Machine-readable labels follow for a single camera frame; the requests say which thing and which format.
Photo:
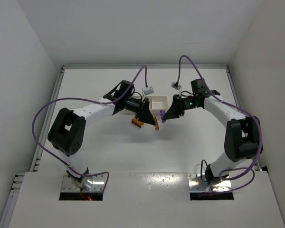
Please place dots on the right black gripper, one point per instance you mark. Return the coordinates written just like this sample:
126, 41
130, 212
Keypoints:
176, 105

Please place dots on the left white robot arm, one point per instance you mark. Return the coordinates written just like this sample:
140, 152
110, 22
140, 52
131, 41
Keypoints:
67, 132

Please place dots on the metal base plate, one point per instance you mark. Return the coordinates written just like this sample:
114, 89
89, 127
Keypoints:
93, 184
197, 185

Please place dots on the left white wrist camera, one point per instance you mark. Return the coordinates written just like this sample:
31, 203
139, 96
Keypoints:
147, 91

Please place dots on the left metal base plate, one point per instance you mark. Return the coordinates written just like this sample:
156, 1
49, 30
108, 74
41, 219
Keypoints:
93, 184

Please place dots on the purple brown lego stack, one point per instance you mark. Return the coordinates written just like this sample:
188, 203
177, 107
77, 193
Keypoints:
162, 114

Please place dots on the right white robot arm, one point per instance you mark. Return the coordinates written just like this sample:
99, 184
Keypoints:
242, 137

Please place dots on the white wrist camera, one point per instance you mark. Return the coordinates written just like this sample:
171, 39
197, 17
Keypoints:
176, 86
147, 91

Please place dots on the brown lego plate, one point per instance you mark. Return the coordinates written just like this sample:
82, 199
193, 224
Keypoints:
156, 123

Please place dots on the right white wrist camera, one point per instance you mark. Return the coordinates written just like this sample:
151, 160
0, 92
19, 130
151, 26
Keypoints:
176, 86

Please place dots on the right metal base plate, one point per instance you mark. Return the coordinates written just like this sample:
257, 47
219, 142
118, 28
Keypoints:
197, 185

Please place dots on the yellow orange lego stack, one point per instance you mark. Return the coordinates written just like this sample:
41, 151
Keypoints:
137, 123

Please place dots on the white three-compartment tray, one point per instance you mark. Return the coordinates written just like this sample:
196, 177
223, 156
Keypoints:
157, 103

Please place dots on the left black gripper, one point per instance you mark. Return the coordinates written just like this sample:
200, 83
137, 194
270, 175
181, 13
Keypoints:
145, 109

